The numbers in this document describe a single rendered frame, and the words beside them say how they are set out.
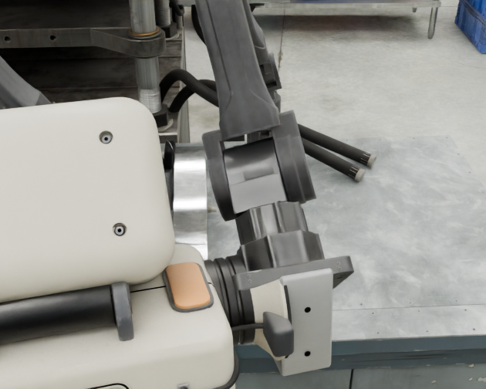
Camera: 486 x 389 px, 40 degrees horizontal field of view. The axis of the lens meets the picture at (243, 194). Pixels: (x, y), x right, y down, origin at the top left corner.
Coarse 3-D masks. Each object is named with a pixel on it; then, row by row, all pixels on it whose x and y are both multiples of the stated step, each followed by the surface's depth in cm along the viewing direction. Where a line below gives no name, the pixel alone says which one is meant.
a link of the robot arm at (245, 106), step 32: (224, 0) 68; (224, 32) 69; (224, 64) 69; (256, 64) 69; (224, 96) 69; (256, 96) 69; (224, 128) 70; (256, 128) 69; (288, 128) 70; (288, 160) 68; (224, 192) 69; (288, 192) 69
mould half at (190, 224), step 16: (176, 160) 136; (192, 160) 136; (176, 176) 134; (192, 176) 134; (176, 192) 132; (192, 192) 132; (176, 208) 130; (192, 208) 130; (176, 224) 126; (192, 224) 126; (176, 240) 121; (192, 240) 121
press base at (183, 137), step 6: (186, 102) 253; (186, 108) 251; (186, 114) 248; (186, 120) 246; (180, 126) 196; (186, 126) 245; (180, 132) 193; (186, 132) 243; (180, 138) 192; (186, 138) 241
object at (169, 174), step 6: (168, 144) 139; (174, 144) 138; (168, 150) 140; (174, 150) 137; (168, 156) 141; (174, 156) 135; (168, 162) 142; (168, 168) 143; (168, 174) 134; (168, 180) 134; (168, 186) 133; (168, 192) 132
